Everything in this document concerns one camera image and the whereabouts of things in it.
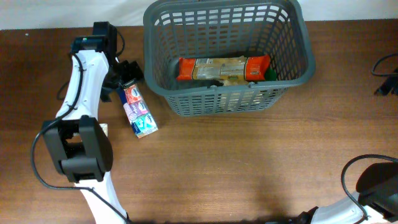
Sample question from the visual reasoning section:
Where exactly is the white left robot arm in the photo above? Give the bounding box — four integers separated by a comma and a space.
38, 22, 144, 223

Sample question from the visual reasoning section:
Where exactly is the grey plastic basket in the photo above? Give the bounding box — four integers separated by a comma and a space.
143, 0, 316, 116

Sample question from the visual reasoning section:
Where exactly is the colourful tissue multipack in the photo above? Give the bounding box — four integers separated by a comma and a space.
116, 84, 158, 138

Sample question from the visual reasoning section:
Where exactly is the red spaghetti packet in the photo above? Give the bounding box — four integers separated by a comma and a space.
177, 54, 271, 82

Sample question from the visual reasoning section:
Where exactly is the green lidded jar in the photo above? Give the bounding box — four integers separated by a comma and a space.
264, 67, 277, 82

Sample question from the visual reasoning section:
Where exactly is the beige paper bag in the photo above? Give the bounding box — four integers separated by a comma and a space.
217, 77, 265, 110

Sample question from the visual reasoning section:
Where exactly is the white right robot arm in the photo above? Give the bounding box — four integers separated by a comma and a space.
291, 154, 397, 224

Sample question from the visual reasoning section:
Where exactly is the brown white snack wrapper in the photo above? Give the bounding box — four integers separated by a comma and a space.
100, 124, 108, 136

